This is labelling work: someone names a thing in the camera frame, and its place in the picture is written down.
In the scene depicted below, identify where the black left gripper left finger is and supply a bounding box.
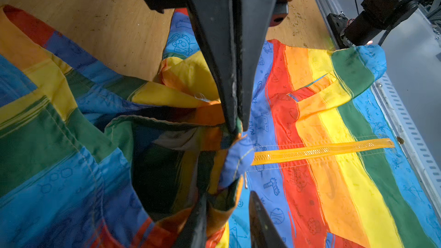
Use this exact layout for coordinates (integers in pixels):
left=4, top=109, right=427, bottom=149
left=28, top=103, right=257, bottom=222
left=172, top=193, right=208, bottom=248

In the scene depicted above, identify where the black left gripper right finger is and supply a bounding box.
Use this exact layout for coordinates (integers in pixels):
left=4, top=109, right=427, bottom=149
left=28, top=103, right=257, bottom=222
left=249, top=191, right=286, bottom=248

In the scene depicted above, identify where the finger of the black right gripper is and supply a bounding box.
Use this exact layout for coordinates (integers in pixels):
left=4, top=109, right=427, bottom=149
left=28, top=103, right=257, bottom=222
left=233, top=0, right=277, bottom=131
left=187, top=0, right=238, bottom=134

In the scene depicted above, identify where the rainbow striped hooded jacket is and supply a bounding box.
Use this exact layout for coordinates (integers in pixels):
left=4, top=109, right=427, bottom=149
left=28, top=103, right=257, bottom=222
left=1, top=5, right=441, bottom=248

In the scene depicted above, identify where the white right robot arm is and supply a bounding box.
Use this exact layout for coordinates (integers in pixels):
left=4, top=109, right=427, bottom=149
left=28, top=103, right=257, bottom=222
left=144, top=0, right=420, bottom=133

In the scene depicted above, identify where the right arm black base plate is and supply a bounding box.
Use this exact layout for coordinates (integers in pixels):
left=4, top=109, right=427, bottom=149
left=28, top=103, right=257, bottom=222
left=326, top=13, right=349, bottom=49

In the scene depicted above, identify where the aluminium front frame rail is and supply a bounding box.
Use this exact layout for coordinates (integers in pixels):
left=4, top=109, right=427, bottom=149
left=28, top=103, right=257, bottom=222
left=316, top=0, right=441, bottom=214

